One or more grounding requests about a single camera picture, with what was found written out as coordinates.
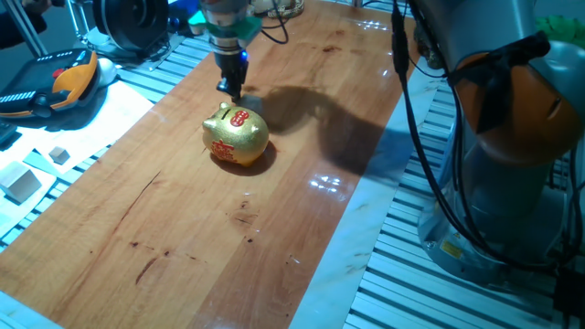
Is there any orange wood grain board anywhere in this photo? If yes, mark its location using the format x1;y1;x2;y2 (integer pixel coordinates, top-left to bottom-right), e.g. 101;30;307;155
0;0;420;329

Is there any bare person hand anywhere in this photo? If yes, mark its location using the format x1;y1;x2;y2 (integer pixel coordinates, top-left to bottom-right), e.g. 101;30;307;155
21;0;53;16

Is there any black round spool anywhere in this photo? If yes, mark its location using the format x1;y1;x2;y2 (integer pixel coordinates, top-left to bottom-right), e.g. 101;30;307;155
92;0;170;52

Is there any black orange teach pendant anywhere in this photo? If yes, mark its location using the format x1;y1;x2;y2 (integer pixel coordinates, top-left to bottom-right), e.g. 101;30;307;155
0;48;101;120

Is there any golden piggy bank red print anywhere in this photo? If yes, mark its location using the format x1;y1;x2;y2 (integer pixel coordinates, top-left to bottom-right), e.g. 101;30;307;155
201;101;271;168

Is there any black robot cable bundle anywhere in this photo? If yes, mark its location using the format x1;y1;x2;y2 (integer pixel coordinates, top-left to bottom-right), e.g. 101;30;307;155
260;0;585;275

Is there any forearm in black sleeve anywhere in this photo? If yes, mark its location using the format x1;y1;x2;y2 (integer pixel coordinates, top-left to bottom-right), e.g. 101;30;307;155
0;11;48;50

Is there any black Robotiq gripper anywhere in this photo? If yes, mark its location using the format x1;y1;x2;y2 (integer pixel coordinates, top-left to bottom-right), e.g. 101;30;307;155
214;48;250;104

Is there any green cloth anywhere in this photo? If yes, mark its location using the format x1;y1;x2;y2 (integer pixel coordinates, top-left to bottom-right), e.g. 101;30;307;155
534;16;585;45

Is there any white rounded plastic object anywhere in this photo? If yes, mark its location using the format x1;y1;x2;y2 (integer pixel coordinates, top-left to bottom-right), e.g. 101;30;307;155
96;57;119;88

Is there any slanted aluminium pole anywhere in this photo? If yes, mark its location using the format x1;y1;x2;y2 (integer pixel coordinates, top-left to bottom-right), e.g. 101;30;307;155
4;0;49;58

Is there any white marble pattern sheet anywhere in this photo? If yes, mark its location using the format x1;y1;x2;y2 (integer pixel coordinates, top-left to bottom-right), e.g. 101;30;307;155
0;57;447;329

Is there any tiny wooden cube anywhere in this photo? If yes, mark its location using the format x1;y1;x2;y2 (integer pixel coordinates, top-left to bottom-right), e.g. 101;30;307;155
48;145;71;165

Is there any aluminium frame pole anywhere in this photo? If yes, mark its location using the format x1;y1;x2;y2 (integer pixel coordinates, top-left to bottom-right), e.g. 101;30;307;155
67;0;90;29

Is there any large pale wooden block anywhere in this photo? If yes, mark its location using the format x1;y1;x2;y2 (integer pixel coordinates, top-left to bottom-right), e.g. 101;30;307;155
0;161;42;205

